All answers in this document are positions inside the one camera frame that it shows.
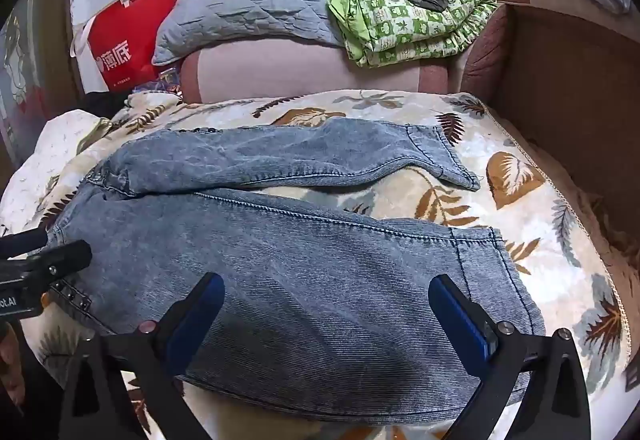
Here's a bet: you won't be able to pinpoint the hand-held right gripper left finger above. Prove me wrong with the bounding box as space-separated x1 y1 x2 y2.
59 271 226 440

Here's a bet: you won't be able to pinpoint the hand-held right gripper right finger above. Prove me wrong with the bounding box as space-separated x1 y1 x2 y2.
428 274 593 440

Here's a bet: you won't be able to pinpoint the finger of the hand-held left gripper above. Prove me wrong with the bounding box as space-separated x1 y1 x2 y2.
0 229 49 257
0 240 93 286

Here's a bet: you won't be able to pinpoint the blue denim pants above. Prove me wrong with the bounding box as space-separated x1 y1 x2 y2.
47 117 547 423

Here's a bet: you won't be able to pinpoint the person's left hand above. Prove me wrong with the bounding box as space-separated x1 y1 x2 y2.
0 323 26 413

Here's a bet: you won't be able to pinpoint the white bedding cloth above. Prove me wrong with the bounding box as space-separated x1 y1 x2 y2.
0 111 110 233

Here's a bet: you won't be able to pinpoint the leaf printed blanket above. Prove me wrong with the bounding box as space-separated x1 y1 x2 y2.
0 89 635 440

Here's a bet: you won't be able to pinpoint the patterned glass door panel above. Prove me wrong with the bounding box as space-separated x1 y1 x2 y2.
0 0 76 166

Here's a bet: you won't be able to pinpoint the colourful packet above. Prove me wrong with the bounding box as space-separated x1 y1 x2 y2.
132 67 184 99

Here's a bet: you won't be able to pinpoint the red shopping bag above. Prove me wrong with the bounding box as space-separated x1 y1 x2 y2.
70 0 181 94

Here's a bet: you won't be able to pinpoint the brown and pink sofa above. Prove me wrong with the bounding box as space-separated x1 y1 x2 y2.
179 0 640 306

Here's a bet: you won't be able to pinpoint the green checked quilt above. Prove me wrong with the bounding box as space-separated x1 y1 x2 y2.
306 0 499 68

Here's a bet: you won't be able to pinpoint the grey quilted pillow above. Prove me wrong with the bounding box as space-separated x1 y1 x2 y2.
151 0 347 67

